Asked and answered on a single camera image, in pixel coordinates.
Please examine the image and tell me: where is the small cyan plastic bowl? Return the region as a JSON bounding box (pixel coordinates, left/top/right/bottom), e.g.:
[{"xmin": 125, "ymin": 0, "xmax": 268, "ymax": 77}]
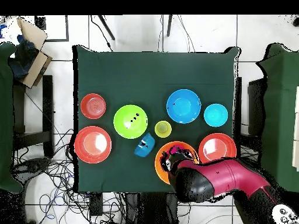
[{"xmin": 203, "ymin": 103, "xmax": 229, "ymax": 128}]

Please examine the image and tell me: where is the black stool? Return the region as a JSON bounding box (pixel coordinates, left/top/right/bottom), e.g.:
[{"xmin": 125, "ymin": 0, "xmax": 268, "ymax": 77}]
[{"xmin": 12, "ymin": 74, "xmax": 55, "ymax": 159}]

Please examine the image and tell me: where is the large red plastic bowl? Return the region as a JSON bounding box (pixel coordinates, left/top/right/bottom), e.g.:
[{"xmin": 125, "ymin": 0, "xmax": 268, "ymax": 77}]
[
  {"xmin": 198, "ymin": 132, "xmax": 237, "ymax": 164},
  {"xmin": 74, "ymin": 125, "xmax": 112, "ymax": 164}
]

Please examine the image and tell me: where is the white box stack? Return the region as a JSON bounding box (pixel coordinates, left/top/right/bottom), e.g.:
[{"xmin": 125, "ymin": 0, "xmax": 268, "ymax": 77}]
[{"xmin": 291, "ymin": 86, "xmax": 299, "ymax": 172}]

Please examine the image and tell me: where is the cardboard box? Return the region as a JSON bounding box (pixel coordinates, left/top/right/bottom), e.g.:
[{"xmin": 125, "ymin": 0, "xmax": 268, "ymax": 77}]
[{"xmin": 16, "ymin": 16, "xmax": 53, "ymax": 89}]

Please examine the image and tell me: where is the dark green tablecloth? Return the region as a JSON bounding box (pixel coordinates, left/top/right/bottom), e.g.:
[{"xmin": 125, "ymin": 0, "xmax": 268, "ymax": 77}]
[{"xmin": 72, "ymin": 44, "xmax": 241, "ymax": 195}]

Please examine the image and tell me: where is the tangle of floor cables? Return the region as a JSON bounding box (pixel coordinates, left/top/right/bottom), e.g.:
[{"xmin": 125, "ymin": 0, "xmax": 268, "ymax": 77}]
[{"xmin": 11, "ymin": 128, "xmax": 127, "ymax": 224}]

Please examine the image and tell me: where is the green cloth covered side table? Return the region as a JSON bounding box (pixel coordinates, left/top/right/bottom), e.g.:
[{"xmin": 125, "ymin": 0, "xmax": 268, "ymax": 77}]
[
  {"xmin": 0, "ymin": 41, "xmax": 24, "ymax": 194},
  {"xmin": 254, "ymin": 43, "xmax": 299, "ymax": 194}
]

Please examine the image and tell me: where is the black tripod leg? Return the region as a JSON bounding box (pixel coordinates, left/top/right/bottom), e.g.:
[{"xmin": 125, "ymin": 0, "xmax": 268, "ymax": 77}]
[
  {"xmin": 98, "ymin": 15, "xmax": 116, "ymax": 41},
  {"xmin": 166, "ymin": 15, "xmax": 174, "ymax": 37}
]

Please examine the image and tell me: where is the small orange-red plastic bowl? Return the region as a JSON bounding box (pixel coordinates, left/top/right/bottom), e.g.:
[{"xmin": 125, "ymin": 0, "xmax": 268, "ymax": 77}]
[{"xmin": 80, "ymin": 93, "xmax": 107, "ymax": 120}]

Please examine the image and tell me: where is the black floor frame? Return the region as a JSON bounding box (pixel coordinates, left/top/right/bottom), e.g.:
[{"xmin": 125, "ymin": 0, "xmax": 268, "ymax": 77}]
[{"xmin": 34, "ymin": 15, "xmax": 69, "ymax": 43}]

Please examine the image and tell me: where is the large orange plastic bowl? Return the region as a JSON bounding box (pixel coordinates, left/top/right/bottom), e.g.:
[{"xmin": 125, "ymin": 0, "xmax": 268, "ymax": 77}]
[{"xmin": 154, "ymin": 141, "xmax": 200, "ymax": 185}]

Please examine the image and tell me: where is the small blue plastic bowl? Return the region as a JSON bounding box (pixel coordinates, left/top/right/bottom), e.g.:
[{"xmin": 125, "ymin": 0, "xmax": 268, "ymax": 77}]
[{"xmin": 134, "ymin": 132, "xmax": 156, "ymax": 158}]

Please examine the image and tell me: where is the black pedestal foot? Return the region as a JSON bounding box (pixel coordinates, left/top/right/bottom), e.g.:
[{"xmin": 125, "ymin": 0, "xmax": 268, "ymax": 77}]
[{"xmin": 11, "ymin": 157, "xmax": 51, "ymax": 178}]

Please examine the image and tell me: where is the large blue plastic bowl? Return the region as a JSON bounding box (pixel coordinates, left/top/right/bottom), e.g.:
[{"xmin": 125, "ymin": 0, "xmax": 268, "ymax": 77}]
[{"xmin": 166, "ymin": 89, "xmax": 202, "ymax": 124}]

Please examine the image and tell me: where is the yellow plastic cup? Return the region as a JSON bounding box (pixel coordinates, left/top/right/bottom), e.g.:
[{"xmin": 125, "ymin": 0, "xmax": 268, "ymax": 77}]
[{"xmin": 154, "ymin": 120, "xmax": 172, "ymax": 139}]

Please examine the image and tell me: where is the dark blue cloth bag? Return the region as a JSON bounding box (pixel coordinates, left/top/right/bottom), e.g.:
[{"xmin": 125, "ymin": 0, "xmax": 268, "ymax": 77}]
[{"xmin": 8, "ymin": 34, "xmax": 40, "ymax": 80}]

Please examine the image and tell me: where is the green plastic bowl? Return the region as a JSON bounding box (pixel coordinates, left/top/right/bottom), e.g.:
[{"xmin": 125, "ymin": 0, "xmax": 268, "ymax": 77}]
[{"xmin": 113, "ymin": 104, "xmax": 148, "ymax": 140}]

